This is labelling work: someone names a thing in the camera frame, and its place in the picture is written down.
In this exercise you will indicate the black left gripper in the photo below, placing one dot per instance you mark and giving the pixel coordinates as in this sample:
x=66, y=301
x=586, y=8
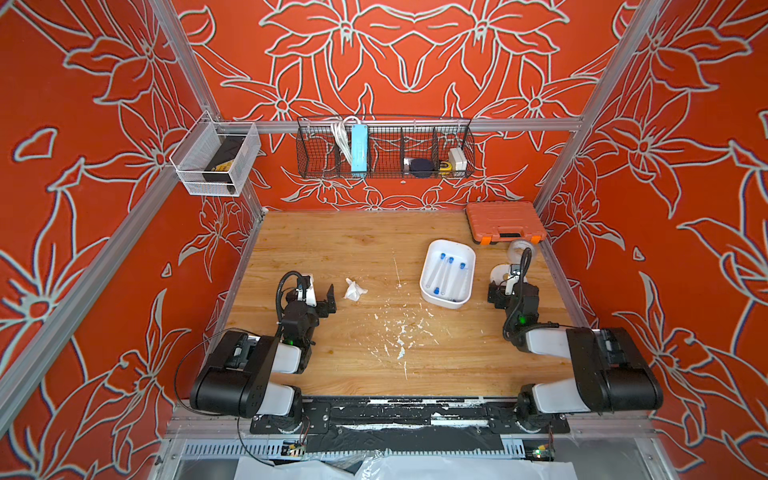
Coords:
x=321, y=311

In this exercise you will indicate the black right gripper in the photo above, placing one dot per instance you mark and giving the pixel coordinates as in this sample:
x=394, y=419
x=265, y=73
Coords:
x=500, y=292

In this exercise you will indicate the test tube blue cap pair-right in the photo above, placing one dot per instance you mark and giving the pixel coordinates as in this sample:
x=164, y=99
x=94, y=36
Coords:
x=459, y=279

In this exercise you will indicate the white wipe tissue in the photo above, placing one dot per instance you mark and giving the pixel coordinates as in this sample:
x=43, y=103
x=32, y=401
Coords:
x=354, y=291

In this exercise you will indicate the test tube blue cap pair-left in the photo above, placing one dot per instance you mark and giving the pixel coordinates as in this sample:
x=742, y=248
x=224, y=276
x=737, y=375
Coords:
x=448, y=268

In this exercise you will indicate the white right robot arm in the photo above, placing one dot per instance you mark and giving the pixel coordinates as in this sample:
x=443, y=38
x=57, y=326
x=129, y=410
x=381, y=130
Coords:
x=609, y=374

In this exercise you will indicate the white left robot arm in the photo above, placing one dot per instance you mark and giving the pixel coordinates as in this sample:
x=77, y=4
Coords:
x=236, y=377

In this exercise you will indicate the white flat tape disc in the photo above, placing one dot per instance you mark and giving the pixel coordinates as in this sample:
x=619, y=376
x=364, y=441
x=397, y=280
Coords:
x=503, y=272

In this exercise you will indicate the clear tape roll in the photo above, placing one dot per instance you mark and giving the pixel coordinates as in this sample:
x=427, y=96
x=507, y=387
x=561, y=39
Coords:
x=516, y=250

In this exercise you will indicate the white plastic tray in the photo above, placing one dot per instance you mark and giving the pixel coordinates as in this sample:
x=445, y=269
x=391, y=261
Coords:
x=462, y=253

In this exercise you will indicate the orange tool case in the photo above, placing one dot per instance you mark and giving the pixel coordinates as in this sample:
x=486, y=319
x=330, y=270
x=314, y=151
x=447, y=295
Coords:
x=504, y=221

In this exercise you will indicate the white small box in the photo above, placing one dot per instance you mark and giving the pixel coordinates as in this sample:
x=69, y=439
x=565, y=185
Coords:
x=458, y=160

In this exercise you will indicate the dark round object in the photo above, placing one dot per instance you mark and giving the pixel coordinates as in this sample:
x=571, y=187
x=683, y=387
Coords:
x=421, y=168

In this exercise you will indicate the black yellow item in box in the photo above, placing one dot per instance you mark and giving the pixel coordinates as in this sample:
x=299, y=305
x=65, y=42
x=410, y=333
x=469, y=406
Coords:
x=217, y=170

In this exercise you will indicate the light blue box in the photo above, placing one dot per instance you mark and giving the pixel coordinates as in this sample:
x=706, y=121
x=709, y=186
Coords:
x=359, y=149

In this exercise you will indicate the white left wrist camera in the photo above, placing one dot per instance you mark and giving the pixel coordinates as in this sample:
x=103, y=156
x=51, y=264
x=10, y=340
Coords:
x=307, y=291

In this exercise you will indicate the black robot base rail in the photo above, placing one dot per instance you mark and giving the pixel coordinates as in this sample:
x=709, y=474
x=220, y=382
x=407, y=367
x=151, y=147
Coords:
x=341, y=424

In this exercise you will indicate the clear acrylic wall box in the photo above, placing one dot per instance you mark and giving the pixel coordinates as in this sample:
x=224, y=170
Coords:
x=198, y=146

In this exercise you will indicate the black wire basket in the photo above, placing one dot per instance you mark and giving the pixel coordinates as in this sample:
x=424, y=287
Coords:
x=323, y=144

